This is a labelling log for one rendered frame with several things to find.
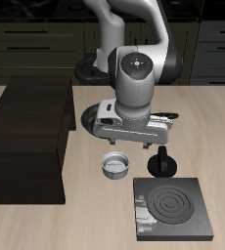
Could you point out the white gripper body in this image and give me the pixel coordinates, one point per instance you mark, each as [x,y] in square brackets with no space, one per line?
[134,133]

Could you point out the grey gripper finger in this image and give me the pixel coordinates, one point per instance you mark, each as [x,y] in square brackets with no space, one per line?
[146,145]
[111,141]

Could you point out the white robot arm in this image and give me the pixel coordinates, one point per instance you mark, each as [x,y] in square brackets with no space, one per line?
[135,91]

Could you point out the round black stove knob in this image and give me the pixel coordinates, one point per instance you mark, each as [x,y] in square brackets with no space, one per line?
[162,165]

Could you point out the dark grey stove plate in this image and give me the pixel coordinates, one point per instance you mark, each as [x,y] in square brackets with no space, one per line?
[173,208]

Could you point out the dark wooden cabinet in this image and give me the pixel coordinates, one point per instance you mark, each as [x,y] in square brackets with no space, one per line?
[26,136]

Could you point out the dark grey kitchen cupboard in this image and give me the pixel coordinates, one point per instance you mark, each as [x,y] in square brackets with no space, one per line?
[215,52]

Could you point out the dark olive kitchen cupboard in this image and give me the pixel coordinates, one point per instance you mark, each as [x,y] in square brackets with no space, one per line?
[36,49]

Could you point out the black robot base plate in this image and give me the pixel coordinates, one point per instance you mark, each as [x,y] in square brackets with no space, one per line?
[85,72]

